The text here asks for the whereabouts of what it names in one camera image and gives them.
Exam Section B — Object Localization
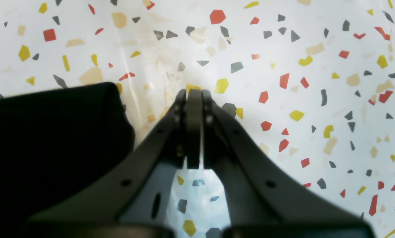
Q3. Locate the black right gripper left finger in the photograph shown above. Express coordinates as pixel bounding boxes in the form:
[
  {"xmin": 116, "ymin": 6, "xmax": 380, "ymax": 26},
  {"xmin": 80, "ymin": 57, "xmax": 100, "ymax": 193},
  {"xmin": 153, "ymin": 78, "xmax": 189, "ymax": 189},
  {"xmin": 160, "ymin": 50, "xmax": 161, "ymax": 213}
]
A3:
[{"xmin": 22, "ymin": 90, "xmax": 203, "ymax": 238}]

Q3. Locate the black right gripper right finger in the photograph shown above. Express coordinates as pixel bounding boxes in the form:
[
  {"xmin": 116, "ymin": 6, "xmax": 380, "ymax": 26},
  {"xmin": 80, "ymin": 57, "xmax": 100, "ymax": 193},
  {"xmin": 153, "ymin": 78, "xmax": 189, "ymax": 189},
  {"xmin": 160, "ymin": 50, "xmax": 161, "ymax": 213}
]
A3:
[{"xmin": 201, "ymin": 90, "xmax": 374, "ymax": 238}]

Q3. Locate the black t-shirt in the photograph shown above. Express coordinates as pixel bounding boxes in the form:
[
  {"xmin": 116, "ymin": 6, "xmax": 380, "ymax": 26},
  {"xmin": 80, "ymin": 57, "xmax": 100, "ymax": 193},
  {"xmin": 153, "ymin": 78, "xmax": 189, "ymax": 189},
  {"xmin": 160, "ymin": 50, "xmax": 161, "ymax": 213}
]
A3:
[{"xmin": 0, "ymin": 82, "xmax": 134, "ymax": 238}]

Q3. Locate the terrazzo pattern tablecloth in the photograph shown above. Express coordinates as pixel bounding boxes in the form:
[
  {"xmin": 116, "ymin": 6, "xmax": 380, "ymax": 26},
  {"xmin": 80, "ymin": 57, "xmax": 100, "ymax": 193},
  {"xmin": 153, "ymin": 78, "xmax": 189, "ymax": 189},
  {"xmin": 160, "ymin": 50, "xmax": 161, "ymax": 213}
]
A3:
[{"xmin": 0, "ymin": 0, "xmax": 395, "ymax": 238}]

